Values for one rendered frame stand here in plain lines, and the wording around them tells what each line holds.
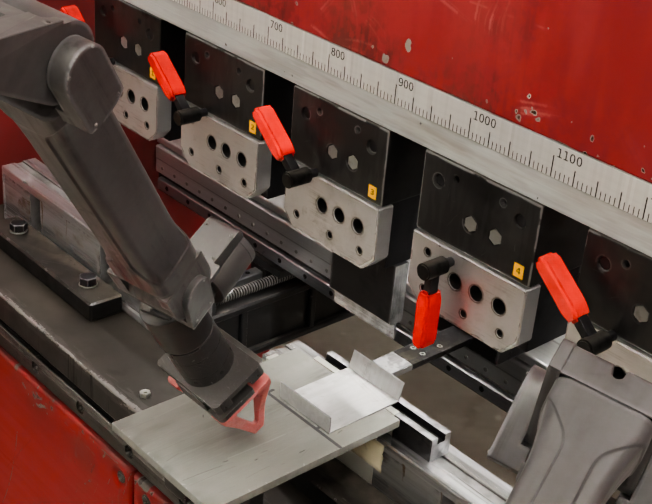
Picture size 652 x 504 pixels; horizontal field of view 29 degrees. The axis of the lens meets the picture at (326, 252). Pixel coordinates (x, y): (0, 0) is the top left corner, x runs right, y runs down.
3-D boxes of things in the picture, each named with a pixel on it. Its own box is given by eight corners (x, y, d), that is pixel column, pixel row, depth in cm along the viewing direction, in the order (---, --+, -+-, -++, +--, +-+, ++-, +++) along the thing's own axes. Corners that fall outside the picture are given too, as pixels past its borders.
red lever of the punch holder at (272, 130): (253, 105, 134) (294, 184, 132) (282, 98, 136) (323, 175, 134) (245, 114, 135) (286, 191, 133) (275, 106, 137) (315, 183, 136)
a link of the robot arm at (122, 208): (-84, 27, 79) (51, 92, 75) (-31, -40, 80) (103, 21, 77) (108, 289, 118) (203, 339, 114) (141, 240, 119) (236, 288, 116)
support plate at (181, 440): (111, 429, 136) (111, 422, 135) (296, 354, 152) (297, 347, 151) (210, 518, 124) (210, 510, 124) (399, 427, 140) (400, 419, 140)
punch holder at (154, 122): (93, 107, 168) (91, -13, 160) (146, 96, 173) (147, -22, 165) (156, 146, 158) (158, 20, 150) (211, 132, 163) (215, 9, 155)
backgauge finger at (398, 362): (340, 360, 152) (344, 325, 150) (484, 300, 168) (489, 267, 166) (409, 407, 145) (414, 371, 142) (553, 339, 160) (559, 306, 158)
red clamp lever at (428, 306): (406, 346, 125) (416, 260, 120) (434, 333, 127) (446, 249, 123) (418, 354, 124) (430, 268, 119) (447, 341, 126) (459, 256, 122)
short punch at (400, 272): (328, 303, 145) (334, 231, 141) (340, 298, 147) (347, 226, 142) (387, 341, 139) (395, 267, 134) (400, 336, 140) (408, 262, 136)
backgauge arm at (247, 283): (158, 358, 194) (160, 280, 187) (444, 250, 233) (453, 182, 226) (189, 382, 189) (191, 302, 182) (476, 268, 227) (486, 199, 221)
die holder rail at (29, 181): (4, 218, 202) (1, 165, 197) (36, 210, 205) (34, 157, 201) (184, 359, 170) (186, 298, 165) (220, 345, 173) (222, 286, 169)
